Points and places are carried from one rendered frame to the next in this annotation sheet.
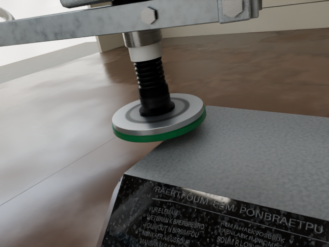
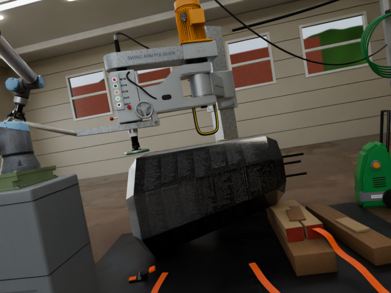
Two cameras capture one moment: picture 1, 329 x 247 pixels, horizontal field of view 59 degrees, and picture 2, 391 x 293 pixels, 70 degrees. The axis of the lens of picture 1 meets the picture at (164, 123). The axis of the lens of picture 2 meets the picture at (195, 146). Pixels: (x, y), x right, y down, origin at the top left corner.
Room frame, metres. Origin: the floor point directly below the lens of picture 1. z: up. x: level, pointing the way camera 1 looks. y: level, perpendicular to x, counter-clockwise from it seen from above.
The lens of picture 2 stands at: (-1.63, 1.01, 1.00)
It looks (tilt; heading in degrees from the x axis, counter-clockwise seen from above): 4 degrees down; 324
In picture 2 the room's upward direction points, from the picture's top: 10 degrees counter-clockwise
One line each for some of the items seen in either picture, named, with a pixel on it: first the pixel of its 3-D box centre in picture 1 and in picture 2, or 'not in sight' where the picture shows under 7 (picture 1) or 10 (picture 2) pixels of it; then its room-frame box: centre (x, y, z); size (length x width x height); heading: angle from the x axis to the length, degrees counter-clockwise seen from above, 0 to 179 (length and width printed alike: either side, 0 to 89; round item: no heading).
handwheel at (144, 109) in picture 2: not in sight; (144, 110); (0.48, -0.05, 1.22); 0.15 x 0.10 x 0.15; 66
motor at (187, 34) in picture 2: not in sight; (190, 23); (0.35, -0.59, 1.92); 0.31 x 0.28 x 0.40; 156
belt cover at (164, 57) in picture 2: not in sight; (161, 60); (0.49, -0.31, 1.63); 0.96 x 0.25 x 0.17; 66
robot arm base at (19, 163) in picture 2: not in sight; (19, 162); (0.17, 0.90, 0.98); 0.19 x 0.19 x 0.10
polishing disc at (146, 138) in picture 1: (157, 113); (136, 151); (0.63, 0.01, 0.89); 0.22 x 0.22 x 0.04
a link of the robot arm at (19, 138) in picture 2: not in sight; (13, 138); (0.18, 0.90, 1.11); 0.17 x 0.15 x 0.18; 60
